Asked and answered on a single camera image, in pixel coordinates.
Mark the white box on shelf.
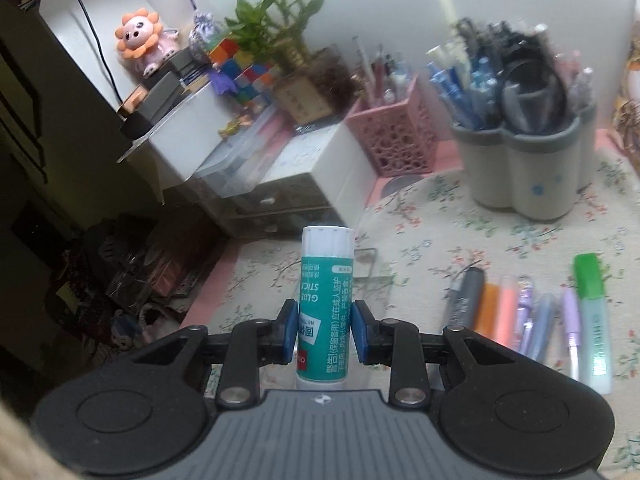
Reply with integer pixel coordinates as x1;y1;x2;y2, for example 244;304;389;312
117;84;234;203

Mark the pink highlighter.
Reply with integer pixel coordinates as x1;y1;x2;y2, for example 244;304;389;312
494;275;520;347

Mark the teal white glue stick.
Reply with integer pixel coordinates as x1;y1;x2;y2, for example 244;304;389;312
296;226;355;390

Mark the floral table cloth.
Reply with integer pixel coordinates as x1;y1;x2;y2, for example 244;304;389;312
193;149;639;479

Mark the orange lion toy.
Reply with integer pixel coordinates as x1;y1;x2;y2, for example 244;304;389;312
115;8;180;78

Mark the grey pencil lead case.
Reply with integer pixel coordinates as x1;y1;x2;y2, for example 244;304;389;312
445;266;486;328

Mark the clear plastic storage box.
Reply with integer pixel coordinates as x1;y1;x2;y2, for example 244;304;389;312
192;105;292;198

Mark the purple cartoon pen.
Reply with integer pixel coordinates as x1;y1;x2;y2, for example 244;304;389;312
512;275;535;352

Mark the green highlighter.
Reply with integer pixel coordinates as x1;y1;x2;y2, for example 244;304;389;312
573;252;613;396

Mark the lilac gel pen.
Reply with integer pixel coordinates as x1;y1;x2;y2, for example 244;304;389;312
562;287;582;380

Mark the glass box with label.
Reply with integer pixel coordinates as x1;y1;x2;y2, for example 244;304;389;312
272;44;356;127

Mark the pink perforated pen holder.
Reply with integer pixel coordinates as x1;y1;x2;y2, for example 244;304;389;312
345;76;438;178

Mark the orange highlighter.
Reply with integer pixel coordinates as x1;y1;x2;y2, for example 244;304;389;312
473;283;499;339

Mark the colourful rubik cube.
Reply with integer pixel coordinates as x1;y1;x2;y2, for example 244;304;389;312
208;38;282;107

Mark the lucky bamboo plant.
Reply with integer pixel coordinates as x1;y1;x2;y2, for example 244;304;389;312
224;0;326;73

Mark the blue pen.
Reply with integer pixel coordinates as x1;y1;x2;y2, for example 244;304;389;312
524;292;558;362

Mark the purple sachet with tassel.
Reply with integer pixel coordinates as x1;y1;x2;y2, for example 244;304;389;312
188;11;238;96

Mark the grey flower-shaped pen holder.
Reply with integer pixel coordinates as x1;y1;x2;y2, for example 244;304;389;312
451;104;597;222

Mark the white mini drawer cabinet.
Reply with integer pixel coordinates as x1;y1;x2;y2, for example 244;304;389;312
220;122;378;240

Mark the clear plastic drawer tray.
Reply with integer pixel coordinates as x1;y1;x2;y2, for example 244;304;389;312
352;248;393;292

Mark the cartoon cover book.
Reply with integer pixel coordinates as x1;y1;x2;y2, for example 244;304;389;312
613;32;639;158

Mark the black magnifying glass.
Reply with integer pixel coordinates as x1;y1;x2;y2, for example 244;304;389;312
498;58;567;136

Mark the black power cable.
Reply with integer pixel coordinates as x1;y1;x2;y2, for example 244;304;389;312
68;0;126;111

